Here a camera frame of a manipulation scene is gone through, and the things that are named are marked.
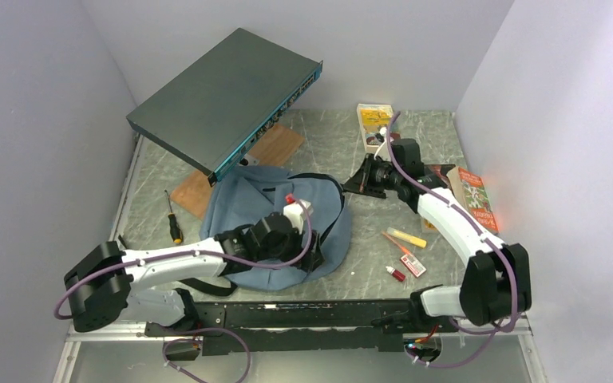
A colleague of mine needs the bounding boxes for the red white eraser box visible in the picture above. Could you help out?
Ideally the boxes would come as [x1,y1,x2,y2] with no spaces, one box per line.
[400,254,426,278]

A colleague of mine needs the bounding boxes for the dark cover book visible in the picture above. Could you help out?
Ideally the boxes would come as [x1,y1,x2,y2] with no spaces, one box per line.
[425,164,456,188]

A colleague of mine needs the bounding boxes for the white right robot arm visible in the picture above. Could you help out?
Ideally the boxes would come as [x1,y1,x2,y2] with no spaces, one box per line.
[342,138,532,331]

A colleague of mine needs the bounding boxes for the yellow bottom book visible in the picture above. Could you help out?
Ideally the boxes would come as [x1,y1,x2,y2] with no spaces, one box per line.
[421,215,438,233]

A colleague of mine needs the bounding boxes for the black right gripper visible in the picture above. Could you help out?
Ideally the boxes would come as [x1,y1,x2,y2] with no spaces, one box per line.
[344,153,402,196]

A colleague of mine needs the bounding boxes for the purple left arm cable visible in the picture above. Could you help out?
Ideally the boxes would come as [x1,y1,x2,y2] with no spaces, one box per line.
[53,198,314,383]

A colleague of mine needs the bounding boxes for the black yellow screwdriver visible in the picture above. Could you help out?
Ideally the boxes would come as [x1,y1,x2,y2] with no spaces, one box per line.
[164,189,184,244]

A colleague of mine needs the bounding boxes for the grey network switch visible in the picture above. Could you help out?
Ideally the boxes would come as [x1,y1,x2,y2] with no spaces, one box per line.
[126,28,323,186]

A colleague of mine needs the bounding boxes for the aluminium frame rail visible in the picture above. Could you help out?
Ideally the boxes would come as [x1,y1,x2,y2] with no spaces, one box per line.
[53,320,547,382]

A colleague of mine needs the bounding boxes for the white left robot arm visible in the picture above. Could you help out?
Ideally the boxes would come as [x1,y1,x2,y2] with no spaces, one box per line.
[62,211,325,335]

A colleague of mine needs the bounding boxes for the blue backpack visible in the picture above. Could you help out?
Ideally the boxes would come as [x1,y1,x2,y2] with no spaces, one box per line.
[182,166,352,297]

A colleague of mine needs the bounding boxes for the orange green cover book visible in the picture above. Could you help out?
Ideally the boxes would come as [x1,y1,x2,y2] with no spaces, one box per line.
[447,167,499,235]

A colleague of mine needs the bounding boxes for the yellow cover book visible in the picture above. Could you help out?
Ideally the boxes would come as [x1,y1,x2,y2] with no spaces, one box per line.
[356,104,394,154]

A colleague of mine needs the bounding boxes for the yellow highlighter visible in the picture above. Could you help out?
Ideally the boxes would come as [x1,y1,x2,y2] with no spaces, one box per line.
[386,227,427,248]

